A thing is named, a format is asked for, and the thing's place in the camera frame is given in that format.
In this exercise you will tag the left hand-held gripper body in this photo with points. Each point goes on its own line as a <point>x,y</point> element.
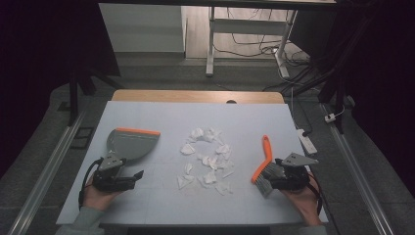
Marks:
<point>111,182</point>

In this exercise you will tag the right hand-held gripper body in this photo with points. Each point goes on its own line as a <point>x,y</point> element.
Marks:
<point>292,178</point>

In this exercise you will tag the orange hand brush gray bristles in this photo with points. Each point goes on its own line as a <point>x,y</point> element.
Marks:
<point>268,151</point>

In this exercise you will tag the gray dustpan with orange edge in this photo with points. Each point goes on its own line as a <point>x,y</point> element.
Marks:
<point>133,146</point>

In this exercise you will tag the pile of white paper scraps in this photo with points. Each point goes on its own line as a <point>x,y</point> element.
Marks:
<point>187,149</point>

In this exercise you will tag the person's left hand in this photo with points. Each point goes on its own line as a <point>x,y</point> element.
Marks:
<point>98,199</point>

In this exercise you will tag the person's right hand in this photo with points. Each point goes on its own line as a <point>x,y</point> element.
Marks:
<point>308,202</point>

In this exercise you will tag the white power strip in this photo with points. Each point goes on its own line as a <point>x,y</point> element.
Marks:
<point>306,141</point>

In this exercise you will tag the small white plug adapter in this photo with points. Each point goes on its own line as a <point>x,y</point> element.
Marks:
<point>330,117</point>

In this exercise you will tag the wooden table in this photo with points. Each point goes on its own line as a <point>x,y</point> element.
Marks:
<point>163,96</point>

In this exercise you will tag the white board table cover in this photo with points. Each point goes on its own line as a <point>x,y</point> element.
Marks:
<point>195,114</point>

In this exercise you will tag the black metal stand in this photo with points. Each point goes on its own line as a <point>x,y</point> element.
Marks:
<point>337,94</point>
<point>74,98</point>

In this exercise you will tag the dark curtain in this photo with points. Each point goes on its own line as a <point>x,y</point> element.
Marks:
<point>381,81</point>
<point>39,65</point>

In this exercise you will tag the white cabinet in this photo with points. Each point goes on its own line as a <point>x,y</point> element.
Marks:
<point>140,27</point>

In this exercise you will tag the black rectangular floor frame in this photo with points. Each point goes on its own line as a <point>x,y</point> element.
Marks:
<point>82,137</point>

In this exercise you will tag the aluminium floor rail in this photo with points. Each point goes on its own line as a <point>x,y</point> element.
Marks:
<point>45,173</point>
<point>359,176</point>

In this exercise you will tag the white metal desk frame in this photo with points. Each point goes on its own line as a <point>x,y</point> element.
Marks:
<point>244,26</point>

